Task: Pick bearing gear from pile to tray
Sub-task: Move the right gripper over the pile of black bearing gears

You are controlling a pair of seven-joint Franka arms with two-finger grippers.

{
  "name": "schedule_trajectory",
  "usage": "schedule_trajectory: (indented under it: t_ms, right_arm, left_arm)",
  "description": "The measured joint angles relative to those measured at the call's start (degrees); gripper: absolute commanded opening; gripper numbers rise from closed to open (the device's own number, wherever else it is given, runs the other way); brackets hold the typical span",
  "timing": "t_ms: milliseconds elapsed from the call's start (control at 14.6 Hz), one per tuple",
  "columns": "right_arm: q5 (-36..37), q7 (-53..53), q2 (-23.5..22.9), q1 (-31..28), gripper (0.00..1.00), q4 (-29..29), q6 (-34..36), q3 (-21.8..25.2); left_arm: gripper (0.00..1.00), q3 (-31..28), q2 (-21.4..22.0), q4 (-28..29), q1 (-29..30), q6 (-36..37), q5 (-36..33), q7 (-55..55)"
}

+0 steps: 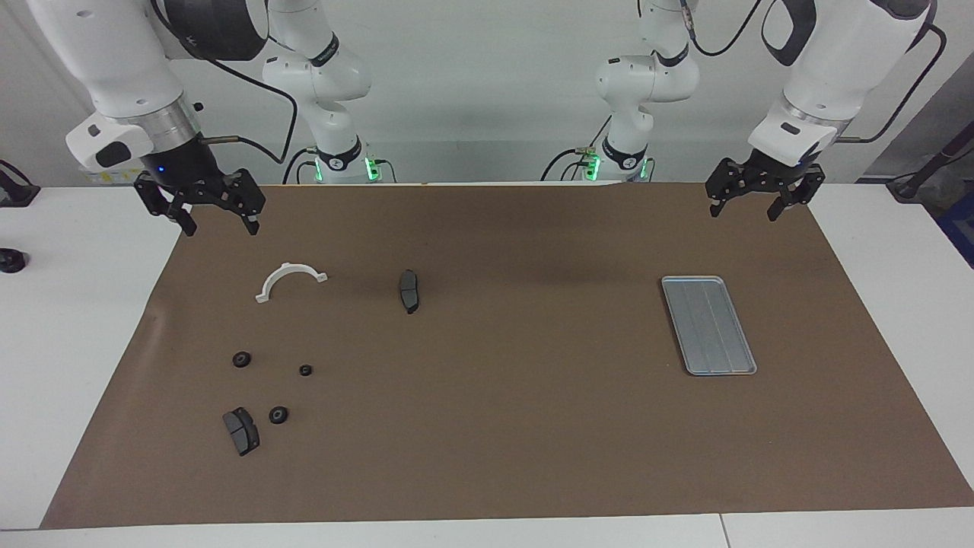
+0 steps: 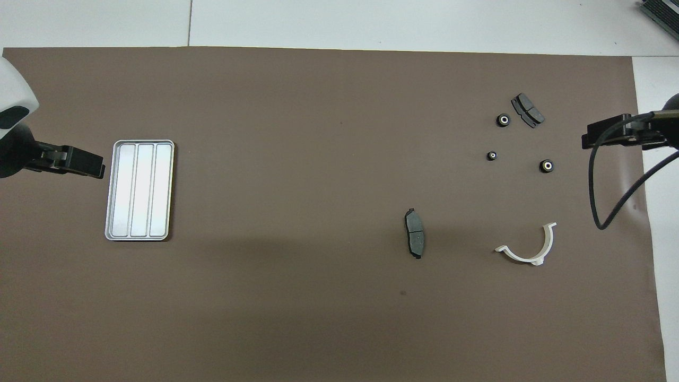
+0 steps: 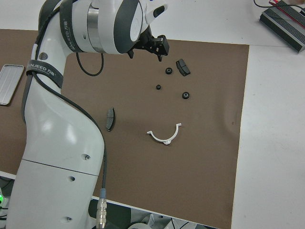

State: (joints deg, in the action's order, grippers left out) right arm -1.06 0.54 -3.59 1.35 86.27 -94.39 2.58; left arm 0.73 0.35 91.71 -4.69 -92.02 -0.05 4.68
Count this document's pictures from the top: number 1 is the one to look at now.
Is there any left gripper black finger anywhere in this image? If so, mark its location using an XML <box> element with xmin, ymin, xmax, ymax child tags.
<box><xmin>705</xmin><ymin>160</ymin><xmax>750</xmax><ymax>218</ymax></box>
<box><xmin>767</xmin><ymin>167</ymin><xmax>825</xmax><ymax>221</ymax></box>

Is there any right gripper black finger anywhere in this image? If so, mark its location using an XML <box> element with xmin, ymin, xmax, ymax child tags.
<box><xmin>135</xmin><ymin>174</ymin><xmax>197</xmax><ymax>237</ymax></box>
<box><xmin>222</xmin><ymin>169</ymin><xmax>267</xmax><ymax>235</ymax></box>

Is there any silver metal tray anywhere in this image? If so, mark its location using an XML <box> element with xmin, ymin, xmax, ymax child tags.
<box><xmin>660</xmin><ymin>276</ymin><xmax>758</xmax><ymax>377</ymax></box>

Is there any black stand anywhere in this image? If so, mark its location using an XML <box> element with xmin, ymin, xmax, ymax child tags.
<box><xmin>886</xmin><ymin>126</ymin><xmax>974</xmax><ymax>202</ymax></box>

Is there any blue crate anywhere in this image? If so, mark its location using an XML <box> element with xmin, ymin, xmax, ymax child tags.
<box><xmin>934</xmin><ymin>194</ymin><xmax>974</xmax><ymax>267</ymax></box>

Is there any dark grey brake pad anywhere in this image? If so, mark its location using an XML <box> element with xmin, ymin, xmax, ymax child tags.
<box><xmin>398</xmin><ymin>269</ymin><xmax>422</xmax><ymax>315</ymax></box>
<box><xmin>222</xmin><ymin>407</ymin><xmax>261</xmax><ymax>457</ymax></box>

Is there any brown table mat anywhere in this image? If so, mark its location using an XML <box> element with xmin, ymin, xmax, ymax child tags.
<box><xmin>40</xmin><ymin>181</ymin><xmax>974</xmax><ymax>530</ymax></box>

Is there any black base cable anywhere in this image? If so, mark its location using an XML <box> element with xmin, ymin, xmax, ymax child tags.
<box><xmin>540</xmin><ymin>114</ymin><xmax>613</xmax><ymax>182</ymax></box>
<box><xmin>283</xmin><ymin>148</ymin><xmax>317</xmax><ymax>183</ymax></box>

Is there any white semicircular plastic bracket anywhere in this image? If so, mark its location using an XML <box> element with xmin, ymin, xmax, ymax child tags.
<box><xmin>255</xmin><ymin>262</ymin><xmax>329</xmax><ymax>304</ymax></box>

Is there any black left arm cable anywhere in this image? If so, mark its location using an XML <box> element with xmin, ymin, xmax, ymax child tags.
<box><xmin>681</xmin><ymin>0</ymin><xmax>948</xmax><ymax>145</ymax></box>

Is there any black clamp mount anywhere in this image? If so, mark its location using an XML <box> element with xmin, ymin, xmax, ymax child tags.
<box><xmin>0</xmin><ymin>158</ymin><xmax>40</xmax><ymax>208</ymax></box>

